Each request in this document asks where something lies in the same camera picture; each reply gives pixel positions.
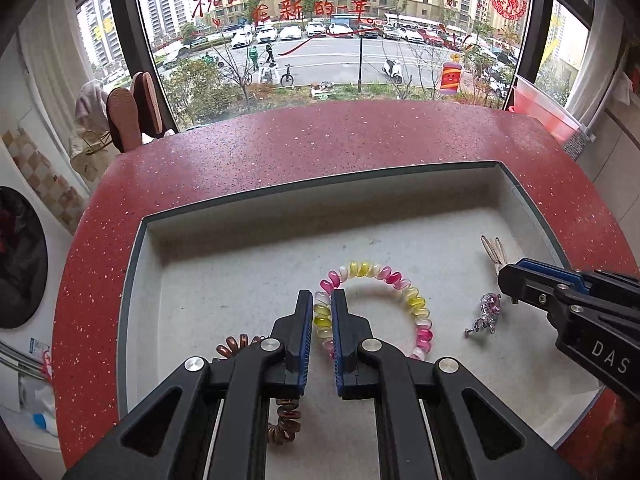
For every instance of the white blue bottle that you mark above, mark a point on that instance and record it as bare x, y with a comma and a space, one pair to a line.
46, 422

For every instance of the brown slipper on rack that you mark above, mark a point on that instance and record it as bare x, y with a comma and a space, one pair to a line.
133, 112

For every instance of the grey jewelry tray box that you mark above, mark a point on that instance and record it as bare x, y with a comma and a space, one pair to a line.
211, 278

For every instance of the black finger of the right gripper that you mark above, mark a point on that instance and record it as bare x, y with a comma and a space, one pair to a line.
532, 288

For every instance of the thin gold hair pin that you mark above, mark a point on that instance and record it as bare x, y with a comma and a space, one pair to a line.
495, 251

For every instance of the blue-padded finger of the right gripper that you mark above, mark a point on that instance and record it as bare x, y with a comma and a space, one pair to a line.
555, 268

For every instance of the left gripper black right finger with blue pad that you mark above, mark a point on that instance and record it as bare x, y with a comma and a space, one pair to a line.
434, 420

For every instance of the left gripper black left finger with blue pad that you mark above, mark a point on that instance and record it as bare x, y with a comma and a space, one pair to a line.
208, 419

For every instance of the white washing machine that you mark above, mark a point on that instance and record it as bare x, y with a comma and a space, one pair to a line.
34, 248

